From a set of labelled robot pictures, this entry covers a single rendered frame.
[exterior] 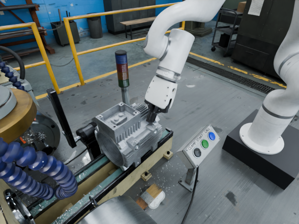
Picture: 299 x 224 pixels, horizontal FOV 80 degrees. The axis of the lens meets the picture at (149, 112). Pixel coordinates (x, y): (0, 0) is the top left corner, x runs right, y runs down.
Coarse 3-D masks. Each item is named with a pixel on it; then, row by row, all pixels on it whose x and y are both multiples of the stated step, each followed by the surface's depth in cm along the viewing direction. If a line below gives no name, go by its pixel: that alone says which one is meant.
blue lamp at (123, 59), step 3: (126, 54) 90; (117, 57) 88; (120, 57) 88; (123, 57) 88; (126, 57) 90; (117, 60) 89; (120, 60) 89; (123, 60) 89; (126, 60) 91; (117, 63) 90; (120, 63) 90; (123, 63) 90
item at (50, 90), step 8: (48, 88) 55; (48, 96) 55; (56, 96) 55; (56, 104) 56; (56, 112) 59; (64, 112) 60; (64, 120) 61; (64, 128) 63; (72, 136) 67; (72, 144) 68
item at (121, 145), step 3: (132, 105) 75; (156, 117) 70; (156, 120) 69; (96, 129) 66; (120, 141) 59; (123, 141) 60; (117, 144) 59; (120, 144) 59; (123, 144) 59; (120, 147) 59; (123, 147) 59; (123, 168) 66; (126, 168) 67
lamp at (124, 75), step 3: (117, 72) 94; (120, 72) 93; (123, 72) 93; (126, 72) 94; (117, 75) 96; (120, 75) 94; (123, 75) 94; (126, 75) 95; (120, 78) 95; (123, 78) 95; (126, 78) 96
